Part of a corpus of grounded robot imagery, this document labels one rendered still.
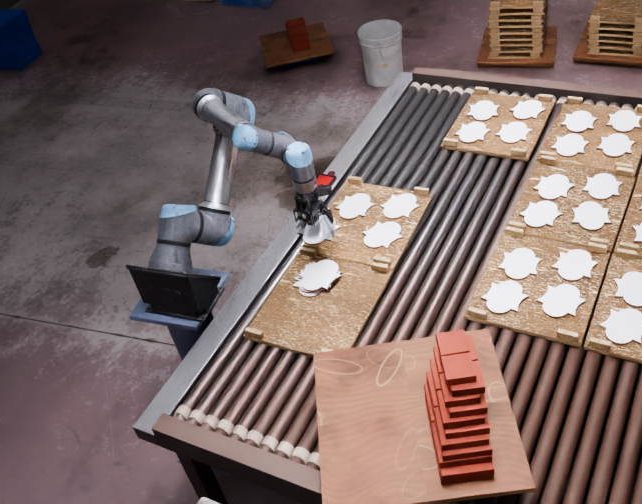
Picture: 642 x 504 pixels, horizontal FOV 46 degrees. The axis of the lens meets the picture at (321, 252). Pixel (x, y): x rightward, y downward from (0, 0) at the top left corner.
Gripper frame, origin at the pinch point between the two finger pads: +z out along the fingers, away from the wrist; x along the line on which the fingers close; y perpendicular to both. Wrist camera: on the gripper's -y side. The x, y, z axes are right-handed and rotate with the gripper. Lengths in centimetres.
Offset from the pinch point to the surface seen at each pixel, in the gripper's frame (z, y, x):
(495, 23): 78, -291, -26
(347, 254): 12.0, -2.7, 7.4
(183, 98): 109, -207, -233
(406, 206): 11.6, -31.5, 18.0
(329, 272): 8.4, 10.1, 7.2
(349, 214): 11.5, -21.7, -0.3
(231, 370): 13, 54, -7
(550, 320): 12, 6, 78
